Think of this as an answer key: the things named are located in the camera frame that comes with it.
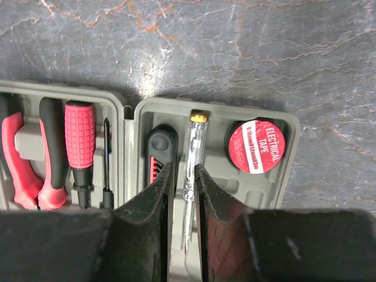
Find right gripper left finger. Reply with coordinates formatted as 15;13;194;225
1;163;174;281

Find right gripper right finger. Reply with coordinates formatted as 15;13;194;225
194;165;375;281

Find red phillips screwdriver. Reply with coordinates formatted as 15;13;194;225
102;118;114;210

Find red black pliers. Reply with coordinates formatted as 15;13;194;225
1;94;68;210

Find red utility knife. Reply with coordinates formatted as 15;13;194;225
145;124;179;187

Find grey plastic tool case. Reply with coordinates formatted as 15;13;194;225
1;80;300;281

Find clear voltage tester screwdriver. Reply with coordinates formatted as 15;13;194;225
182;110;209;256

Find red flathead screwdriver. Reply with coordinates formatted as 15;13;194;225
65;100;96;209

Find red electrical tape roll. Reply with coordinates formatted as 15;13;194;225
224;119;286;174

